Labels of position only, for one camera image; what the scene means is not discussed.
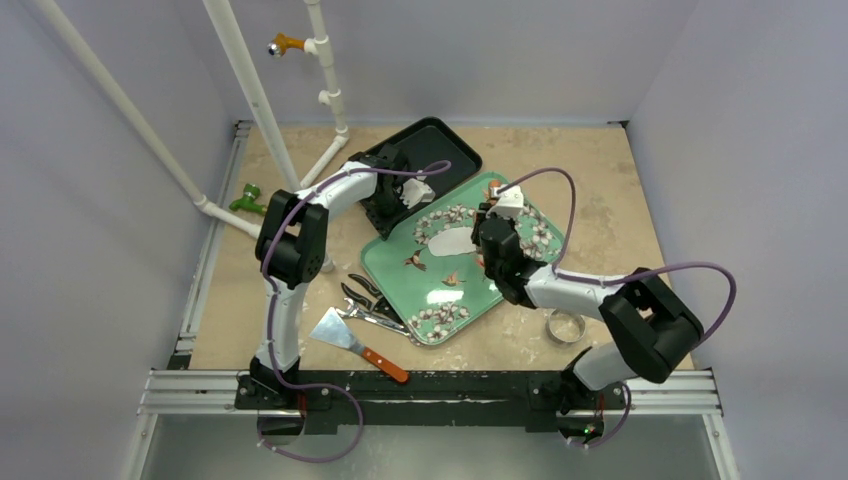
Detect round metal cutter ring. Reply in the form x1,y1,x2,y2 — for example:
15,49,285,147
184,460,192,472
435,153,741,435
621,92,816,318
545,311,588,346

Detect white dough ball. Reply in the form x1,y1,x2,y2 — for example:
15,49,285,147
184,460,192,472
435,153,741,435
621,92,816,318
427,226,477,257

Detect orange faucet tap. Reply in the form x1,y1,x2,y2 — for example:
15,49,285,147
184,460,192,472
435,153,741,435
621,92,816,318
266,32,306,58

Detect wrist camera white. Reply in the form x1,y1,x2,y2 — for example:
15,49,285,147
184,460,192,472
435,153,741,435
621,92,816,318
400,176,436,210
488,186,525,220

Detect silver open-end wrench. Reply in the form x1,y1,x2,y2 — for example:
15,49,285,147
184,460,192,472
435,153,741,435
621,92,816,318
335,297,423,347

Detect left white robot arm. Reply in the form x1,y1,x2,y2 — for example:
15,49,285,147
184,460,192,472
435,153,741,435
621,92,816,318
249,145,416,409

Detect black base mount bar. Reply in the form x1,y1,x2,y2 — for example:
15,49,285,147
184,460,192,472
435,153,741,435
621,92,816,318
234,361,627,439

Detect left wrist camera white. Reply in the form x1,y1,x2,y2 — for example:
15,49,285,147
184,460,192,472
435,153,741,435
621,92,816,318
400,176,436,210

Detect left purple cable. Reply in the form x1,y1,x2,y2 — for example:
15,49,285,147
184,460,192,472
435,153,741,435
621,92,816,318
254,159,453,465

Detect white PVC pipe frame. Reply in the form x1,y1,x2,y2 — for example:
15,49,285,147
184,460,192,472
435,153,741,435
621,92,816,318
30,1,348,239

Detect wooden dough roller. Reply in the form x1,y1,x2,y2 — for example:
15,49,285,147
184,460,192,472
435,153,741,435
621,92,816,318
485,179,502,204

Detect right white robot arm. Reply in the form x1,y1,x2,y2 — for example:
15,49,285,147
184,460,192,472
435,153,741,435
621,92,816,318
472,214,705,407

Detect green plastic faucet tap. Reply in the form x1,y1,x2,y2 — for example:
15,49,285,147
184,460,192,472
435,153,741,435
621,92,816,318
228,183,267,216

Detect green floral tray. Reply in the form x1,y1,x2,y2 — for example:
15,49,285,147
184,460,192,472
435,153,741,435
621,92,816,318
360,172,568,347

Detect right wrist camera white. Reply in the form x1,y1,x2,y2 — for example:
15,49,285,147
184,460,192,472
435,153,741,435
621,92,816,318
488,186,525,220

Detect metal scraper wooden handle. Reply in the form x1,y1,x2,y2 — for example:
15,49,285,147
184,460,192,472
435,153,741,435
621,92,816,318
309,308,410,384

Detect black handled pliers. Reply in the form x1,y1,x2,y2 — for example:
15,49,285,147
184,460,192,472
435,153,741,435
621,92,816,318
340,273,403,324

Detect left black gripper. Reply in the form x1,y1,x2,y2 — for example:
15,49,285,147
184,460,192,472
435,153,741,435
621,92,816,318
364,188,412,240

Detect aluminium rail frame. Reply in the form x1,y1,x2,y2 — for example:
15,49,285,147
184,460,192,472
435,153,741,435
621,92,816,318
130,126,740,479

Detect black plastic tray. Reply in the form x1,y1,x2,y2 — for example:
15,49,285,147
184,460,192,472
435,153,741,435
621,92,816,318
348,117,482,240

